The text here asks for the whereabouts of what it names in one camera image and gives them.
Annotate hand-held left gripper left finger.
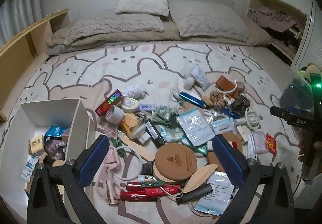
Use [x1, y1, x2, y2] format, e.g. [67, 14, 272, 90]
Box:
[26, 135, 110, 224]

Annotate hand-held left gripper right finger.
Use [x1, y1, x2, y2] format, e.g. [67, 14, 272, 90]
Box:
[213, 135, 301, 224]

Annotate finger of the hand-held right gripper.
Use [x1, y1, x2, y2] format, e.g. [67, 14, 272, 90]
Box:
[270, 106, 314, 121]

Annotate white blue medicine sachet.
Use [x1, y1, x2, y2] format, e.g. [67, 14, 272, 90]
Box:
[195, 171, 240, 216]

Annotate white cardboard box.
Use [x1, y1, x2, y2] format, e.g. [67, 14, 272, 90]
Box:
[5, 98, 95, 203]

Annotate person's right hand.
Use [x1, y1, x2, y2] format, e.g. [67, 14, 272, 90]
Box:
[299, 136, 308, 163]

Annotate small pink case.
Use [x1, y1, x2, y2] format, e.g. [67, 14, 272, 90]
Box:
[104, 150, 120, 171]

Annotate clear storage bin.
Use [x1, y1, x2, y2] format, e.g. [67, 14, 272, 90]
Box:
[279, 65, 322, 114]

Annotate white handheld fan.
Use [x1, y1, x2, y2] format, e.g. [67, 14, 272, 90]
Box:
[235, 107, 261, 130]

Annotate teal foil tube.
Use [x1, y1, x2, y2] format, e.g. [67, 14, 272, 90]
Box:
[181, 138, 210, 157]

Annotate red paper packet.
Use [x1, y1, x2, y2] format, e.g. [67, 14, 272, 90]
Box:
[265, 133, 277, 154]

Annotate pink scissors with comb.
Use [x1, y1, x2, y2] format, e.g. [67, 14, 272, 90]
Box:
[94, 169, 122, 205]

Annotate clear plastic box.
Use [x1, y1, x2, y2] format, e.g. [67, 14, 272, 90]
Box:
[248, 131, 267, 158]

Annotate wooden leaf shaped piece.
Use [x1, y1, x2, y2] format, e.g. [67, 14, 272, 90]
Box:
[181, 164, 219, 193]

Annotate small mask packet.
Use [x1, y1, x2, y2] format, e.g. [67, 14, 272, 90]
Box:
[211, 117, 236, 136]

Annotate black hair claw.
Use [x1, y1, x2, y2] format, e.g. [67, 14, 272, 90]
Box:
[230, 97, 252, 114]

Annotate thin white hoop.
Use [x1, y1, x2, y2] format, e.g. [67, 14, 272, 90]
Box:
[110, 146, 144, 181]

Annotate flat wooden stick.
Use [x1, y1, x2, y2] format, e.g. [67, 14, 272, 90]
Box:
[121, 136, 157, 162]

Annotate blue snack bag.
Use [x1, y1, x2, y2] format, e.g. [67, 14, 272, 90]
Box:
[45, 125, 70, 138]

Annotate black cylinder lighter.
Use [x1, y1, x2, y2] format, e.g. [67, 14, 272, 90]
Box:
[176, 184, 213, 205]

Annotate large white medicine sachet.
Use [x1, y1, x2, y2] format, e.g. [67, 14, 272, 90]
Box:
[176, 108, 216, 148]

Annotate white tape roll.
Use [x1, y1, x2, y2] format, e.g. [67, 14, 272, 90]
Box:
[106, 106, 124, 124]

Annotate white bangle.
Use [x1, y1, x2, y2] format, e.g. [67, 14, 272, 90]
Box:
[218, 80, 238, 94]

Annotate white charger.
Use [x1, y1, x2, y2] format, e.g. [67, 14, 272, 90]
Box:
[131, 123, 151, 143]

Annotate beige bear plush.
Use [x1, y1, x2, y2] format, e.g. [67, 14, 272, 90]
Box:
[303, 62, 322, 80]

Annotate dark red holographic box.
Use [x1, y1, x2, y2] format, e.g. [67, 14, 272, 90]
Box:
[95, 89, 124, 117]

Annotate small yellow box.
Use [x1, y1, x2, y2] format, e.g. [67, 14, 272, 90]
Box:
[28, 136, 45, 155]

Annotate brown leather wallet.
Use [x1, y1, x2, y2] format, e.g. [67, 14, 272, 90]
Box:
[215, 75, 239, 94]

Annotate round cream tin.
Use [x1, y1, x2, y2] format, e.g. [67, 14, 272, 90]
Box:
[121, 97, 140, 113]

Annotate black charger box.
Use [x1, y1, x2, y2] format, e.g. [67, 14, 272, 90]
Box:
[146, 122, 165, 145]

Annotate blue metallic pen case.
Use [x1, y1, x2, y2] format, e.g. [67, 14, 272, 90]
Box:
[179, 92, 207, 109]

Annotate bundle of green pegs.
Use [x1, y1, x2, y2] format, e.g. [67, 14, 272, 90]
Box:
[151, 106, 182, 129]

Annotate white feathery tuft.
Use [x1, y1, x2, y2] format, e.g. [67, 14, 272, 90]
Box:
[123, 84, 149, 100]

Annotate white louvered door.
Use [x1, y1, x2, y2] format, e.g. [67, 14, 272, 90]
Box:
[292, 0, 322, 71]

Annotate beige duvet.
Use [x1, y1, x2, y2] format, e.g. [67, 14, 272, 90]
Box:
[45, 9, 273, 56]

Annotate clear plastic bag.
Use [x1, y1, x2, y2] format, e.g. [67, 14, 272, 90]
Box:
[190, 64, 212, 89]

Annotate pile of clothes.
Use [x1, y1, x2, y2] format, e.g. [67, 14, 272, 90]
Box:
[248, 6, 306, 48]

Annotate bunny printed blanket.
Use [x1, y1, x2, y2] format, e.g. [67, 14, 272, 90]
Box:
[0, 41, 310, 224]

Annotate beige knit pillow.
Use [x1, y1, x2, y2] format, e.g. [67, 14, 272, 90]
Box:
[168, 1, 249, 40]
[64, 15, 164, 46]

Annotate wooden bedside shelf unit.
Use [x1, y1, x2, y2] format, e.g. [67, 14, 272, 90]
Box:
[0, 8, 70, 123]

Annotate grey blue curtain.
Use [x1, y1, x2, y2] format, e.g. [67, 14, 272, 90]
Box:
[0, 0, 45, 48]

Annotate fluffy square pillow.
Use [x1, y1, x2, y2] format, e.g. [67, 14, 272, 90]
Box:
[115, 0, 169, 17]

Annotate dark fluffy hair tie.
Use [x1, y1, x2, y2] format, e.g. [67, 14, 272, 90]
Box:
[44, 137, 67, 164]

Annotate printed tape ring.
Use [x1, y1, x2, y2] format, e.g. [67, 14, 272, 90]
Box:
[189, 201, 209, 217]

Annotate knotted rope ball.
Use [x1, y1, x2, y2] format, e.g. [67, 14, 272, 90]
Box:
[210, 91, 231, 108]

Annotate white cord loop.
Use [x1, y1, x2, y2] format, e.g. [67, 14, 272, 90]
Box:
[160, 185, 185, 200]

